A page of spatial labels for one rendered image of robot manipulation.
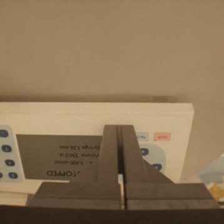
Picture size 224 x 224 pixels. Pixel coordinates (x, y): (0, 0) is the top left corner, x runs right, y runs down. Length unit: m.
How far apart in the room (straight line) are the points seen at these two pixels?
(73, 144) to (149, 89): 0.09
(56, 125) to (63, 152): 0.03
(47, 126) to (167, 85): 0.12
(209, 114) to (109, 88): 0.13
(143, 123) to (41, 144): 0.10
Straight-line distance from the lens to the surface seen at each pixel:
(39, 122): 0.17
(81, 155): 0.17
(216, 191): 0.75
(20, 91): 0.19
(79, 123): 0.16
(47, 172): 0.20
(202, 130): 0.25
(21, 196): 0.24
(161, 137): 0.17
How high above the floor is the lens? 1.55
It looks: 36 degrees down
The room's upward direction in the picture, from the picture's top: 179 degrees counter-clockwise
